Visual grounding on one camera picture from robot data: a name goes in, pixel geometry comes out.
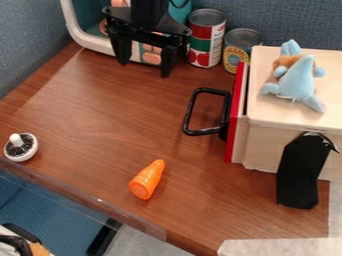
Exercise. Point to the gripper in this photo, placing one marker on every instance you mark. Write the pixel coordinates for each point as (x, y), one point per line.
(176, 31)

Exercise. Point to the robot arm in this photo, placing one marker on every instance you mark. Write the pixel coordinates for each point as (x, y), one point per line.
(148, 13)

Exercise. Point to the white toy microwave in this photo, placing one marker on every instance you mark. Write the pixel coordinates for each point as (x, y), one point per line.
(84, 33)

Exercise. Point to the red and green can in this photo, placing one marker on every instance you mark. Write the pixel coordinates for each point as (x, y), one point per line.
(207, 36)

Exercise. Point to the yellow can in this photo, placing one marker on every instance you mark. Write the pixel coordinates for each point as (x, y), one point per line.
(238, 46)

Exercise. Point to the orange toy carrot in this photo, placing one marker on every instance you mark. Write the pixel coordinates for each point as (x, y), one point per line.
(148, 181)

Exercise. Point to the cream cabinet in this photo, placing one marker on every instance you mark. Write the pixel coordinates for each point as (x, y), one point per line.
(276, 116)

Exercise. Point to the blue plush animal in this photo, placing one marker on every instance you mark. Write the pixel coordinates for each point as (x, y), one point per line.
(297, 81)

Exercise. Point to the white toy mushroom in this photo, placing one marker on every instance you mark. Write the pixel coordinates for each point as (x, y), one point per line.
(21, 148)

